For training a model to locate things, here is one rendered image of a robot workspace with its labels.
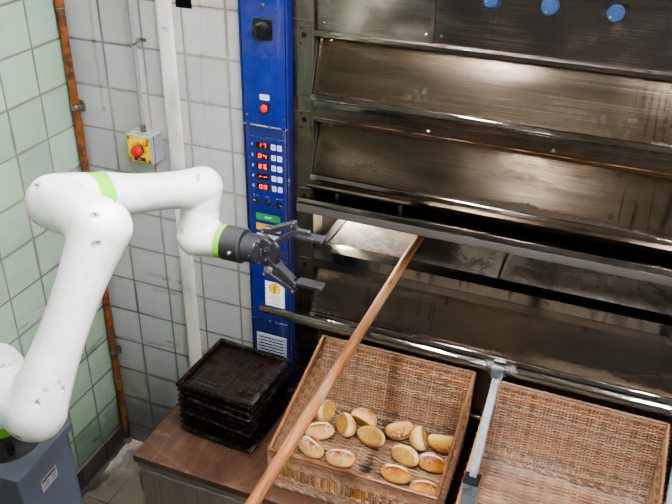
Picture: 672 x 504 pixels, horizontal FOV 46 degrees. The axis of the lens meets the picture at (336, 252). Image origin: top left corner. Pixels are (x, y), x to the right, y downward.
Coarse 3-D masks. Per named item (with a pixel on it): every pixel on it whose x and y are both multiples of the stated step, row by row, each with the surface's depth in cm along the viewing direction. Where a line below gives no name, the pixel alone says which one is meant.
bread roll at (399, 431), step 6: (390, 426) 268; (396, 426) 267; (402, 426) 267; (408, 426) 268; (390, 432) 267; (396, 432) 267; (402, 432) 267; (408, 432) 268; (396, 438) 267; (402, 438) 268
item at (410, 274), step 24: (360, 264) 260; (384, 264) 256; (408, 264) 256; (456, 288) 250; (480, 288) 247; (504, 288) 245; (528, 288) 245; (576, 312) 239; (600, 312) 236; (624, 312) 235; (648, 312) 235
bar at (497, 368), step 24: (264, 312) 235; (288, 312) 233; (384, 336) 223; (456, 360) 217; (480, 360) 215; (552, 384) 209; (576, 384) 207; (648, 408) 201; (480, 432) 211; (480, 456) 209
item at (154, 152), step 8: (136, 128) 266; (128, 136) 262; (136, 136) 261; (144, 136) 260; (152, 136) 260; (160, 136) 264; (128, 144) 263; (136, 144) 262; (152, 144) 260; (160, 144) 265; (128, 152) 265; (144, 152) 262; (152, 152) 262; (160, 152) 266; (136, 160) 265; (144, 160) 264; (152, 160) 263; (160, 160) 267
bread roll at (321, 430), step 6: (312, 426) 268; (318, 426) 267; (324, 426) 268; (330, 426) 269; (306, 432) 269; (312, 432) 267; (318, 432) 267; (324, 432) 267; (330, 432) 268; (318, 438) 267; (324, 438) 268
